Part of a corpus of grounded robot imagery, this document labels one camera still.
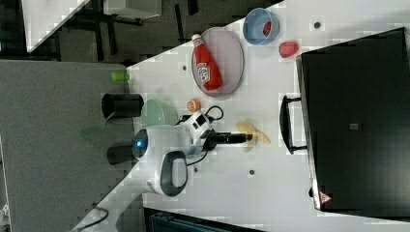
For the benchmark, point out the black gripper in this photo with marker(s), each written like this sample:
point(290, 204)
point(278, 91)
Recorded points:
point(213, 139)

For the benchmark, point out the peeled yellow banana toy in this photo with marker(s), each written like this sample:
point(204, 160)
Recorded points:
point(256, 135)

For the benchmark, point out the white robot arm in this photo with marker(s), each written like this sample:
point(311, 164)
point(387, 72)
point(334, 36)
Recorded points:
point(162, 153)

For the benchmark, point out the green perforated colander basket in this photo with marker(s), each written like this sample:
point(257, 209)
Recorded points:
point(156, 112)

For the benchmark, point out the red ketchup bottle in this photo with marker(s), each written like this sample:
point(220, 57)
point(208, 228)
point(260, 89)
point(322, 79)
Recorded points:
point(207, 68)

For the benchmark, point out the grey oval plate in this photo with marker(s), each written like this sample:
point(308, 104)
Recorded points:
point(226, 50)

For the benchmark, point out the large black cylindrical container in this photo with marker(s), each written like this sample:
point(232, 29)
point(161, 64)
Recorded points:
point(122, 105)

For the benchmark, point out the strawberry toy on table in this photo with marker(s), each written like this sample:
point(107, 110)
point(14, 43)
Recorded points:
point(287, 49)

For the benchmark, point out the blue bowl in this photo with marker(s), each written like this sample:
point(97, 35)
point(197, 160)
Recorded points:
point(254, 23)

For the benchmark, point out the strawberry toy in bowl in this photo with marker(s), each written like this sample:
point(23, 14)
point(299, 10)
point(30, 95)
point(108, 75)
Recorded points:
point(267, 28)

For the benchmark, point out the black toaster oven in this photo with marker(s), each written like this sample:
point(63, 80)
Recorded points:
point(356, 111)

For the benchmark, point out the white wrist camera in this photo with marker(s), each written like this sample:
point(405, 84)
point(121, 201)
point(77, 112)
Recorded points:
point(199, 128)

